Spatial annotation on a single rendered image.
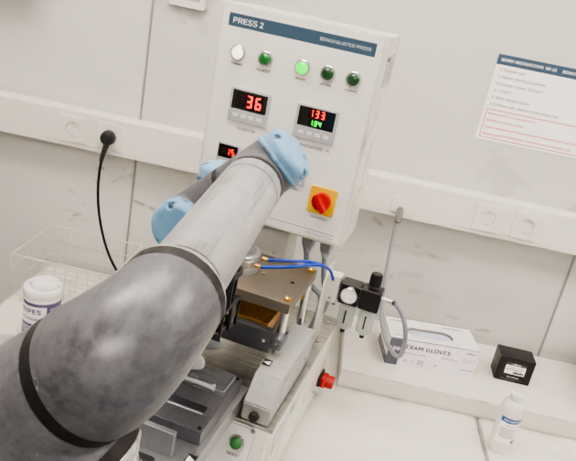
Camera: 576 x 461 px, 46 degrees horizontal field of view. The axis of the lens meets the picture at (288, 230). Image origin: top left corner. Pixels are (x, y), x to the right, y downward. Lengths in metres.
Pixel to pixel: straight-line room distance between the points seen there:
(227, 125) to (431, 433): 0.82
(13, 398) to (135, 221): 1.41
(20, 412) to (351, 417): 1.10
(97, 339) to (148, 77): 1.36
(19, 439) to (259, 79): 0.92
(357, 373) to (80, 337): 1.19
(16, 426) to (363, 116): 0.90
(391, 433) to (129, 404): 1.09
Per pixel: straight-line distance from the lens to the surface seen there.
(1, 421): 0.57
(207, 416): 1.07
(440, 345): 1.72
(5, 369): 0.57
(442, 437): 1.61
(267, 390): 1.17
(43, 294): 1.59
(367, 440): 1.52
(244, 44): 1.33
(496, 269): 1.89
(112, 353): 0.51
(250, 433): 1.19
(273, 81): 1.32
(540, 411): 1.76
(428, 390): 1.67
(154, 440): 1.03
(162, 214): 0.88
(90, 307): 0.53
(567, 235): 1.84
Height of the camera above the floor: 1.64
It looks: 21 degrees down
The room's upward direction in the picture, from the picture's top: 11 degrees clockwise
